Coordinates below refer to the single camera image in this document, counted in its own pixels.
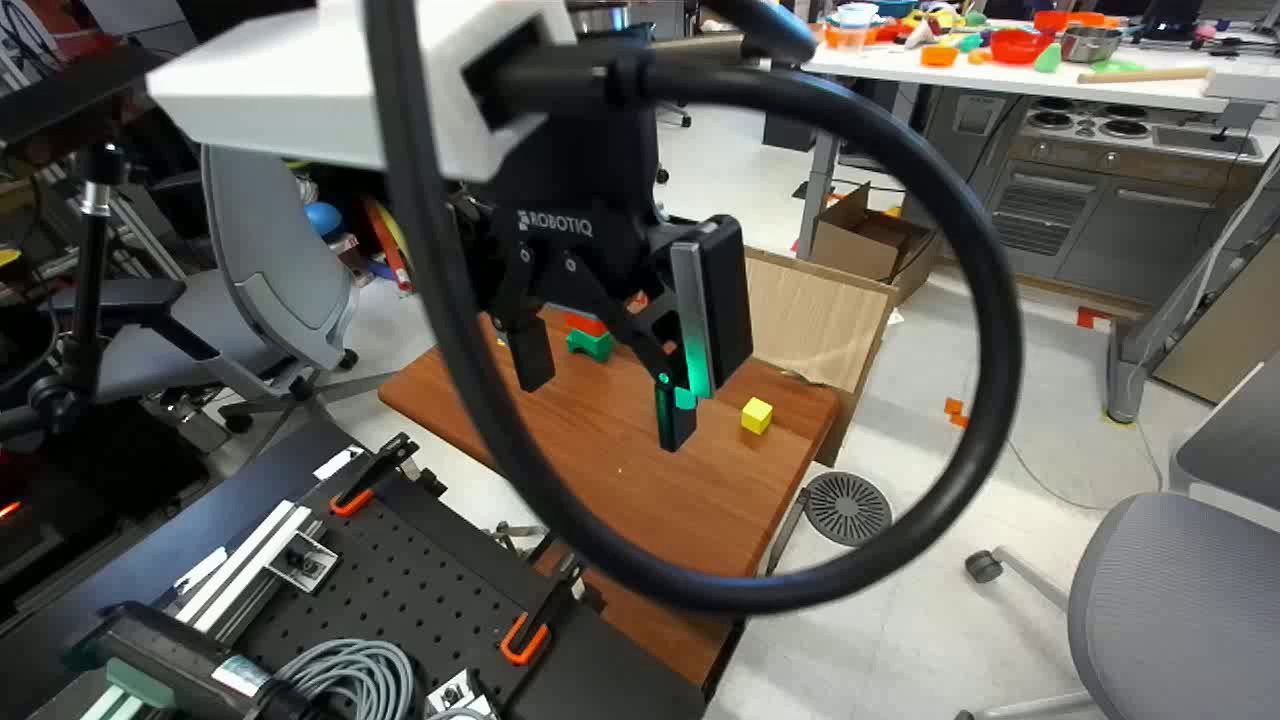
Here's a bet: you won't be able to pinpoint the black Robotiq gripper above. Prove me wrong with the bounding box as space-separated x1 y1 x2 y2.
457 52 699 451

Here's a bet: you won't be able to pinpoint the large yellow cube block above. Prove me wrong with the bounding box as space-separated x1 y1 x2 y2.
735 395 778 439

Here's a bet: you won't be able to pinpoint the green rectangular block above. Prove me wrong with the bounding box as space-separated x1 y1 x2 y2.
565 327 618 362

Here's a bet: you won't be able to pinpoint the large cardboard panel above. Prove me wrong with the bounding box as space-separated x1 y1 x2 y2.
739 246 897 395

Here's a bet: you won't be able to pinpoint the orange black bar clamp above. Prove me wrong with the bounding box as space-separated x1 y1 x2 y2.
497 555 590 673
328 432 419 525

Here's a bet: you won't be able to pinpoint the yellow and red sticks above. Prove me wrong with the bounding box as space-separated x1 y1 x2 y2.
365 194 417 290

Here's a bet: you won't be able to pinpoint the round metal floor drain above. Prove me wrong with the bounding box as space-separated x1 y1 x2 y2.
796 467 897 551

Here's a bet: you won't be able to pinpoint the black perforated breadboard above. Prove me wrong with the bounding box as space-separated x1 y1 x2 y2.
234 464 710 720

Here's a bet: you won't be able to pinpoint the open cardboard box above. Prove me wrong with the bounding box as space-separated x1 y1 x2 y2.
808 181 940 303

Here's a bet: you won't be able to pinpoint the blue ball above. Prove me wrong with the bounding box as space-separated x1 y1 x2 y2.
305 194 348 246

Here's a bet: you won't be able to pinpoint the gray office chair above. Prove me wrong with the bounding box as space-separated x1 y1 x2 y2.
97 144 358 404

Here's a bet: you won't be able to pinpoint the white long table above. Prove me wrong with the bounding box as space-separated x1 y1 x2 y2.
796 31 1280 426

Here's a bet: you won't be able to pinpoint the gray drawer cabinet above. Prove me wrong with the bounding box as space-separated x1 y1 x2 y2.
916 91 1272 312

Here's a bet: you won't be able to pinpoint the red plastic bowl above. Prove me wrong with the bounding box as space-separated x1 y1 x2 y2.
986 26 1053 68

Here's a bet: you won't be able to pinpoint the green black base device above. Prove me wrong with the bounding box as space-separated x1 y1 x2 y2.
62 604 271 720

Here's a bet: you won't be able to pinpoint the dark toy basket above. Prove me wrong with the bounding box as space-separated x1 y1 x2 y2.
1060 22 1127 68

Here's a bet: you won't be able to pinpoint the gray fabric swivel chair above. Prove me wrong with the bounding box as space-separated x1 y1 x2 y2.
951 352 1280 720

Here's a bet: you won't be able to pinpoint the wooden stick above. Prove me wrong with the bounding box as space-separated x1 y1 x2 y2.
1077 55 1219 86

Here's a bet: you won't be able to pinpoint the gray coiled cable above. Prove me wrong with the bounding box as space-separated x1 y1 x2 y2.
271 635 425 720

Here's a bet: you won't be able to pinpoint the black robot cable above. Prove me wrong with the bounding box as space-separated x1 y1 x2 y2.
358 0 1026 617

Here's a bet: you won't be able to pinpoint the aluminum extrusion rail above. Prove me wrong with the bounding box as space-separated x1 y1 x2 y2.
173 495 315 632

